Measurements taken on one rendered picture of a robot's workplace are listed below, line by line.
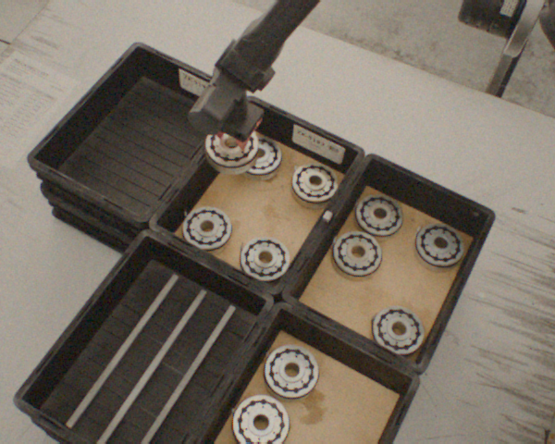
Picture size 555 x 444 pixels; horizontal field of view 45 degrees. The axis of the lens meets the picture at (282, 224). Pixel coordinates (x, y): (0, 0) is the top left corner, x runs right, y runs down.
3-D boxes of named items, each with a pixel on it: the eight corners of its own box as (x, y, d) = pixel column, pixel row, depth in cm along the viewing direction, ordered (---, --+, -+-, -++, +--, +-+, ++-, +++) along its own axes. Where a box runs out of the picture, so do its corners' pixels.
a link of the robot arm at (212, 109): (279, 67, 109) (236, 34, 107) (248, 118, 104) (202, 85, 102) (250, 97, 119) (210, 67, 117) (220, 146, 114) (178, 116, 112)
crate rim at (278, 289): (247, 99, 153) (248, 92, 151) (366, 156, 147) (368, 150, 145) (145, 231, 135) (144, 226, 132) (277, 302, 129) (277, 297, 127)
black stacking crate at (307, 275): (360, 181, 156) (368, 152, 146) (479, 240, 150) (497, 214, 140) (276, 321, 137) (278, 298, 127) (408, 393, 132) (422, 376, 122)
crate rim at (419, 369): (366, 156, 147) (368, 150, 145) (495, 217, 142) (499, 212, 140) (277, 302, 129) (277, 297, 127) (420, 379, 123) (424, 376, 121)
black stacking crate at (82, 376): (151, 254, 143) (144, 228, 133) (273, 321, 137) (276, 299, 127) (28, 419, 124) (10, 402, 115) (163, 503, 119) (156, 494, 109)
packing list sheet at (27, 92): (9, 49, 183) (8, 47, 182) (83, 79, 179) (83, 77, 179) (-70, 136, 167) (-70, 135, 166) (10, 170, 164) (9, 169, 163)
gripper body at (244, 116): (246, 141, 121) (246, 116, 115) (198, 117, 123) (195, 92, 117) (265, 116, 124) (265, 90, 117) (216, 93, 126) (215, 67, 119)
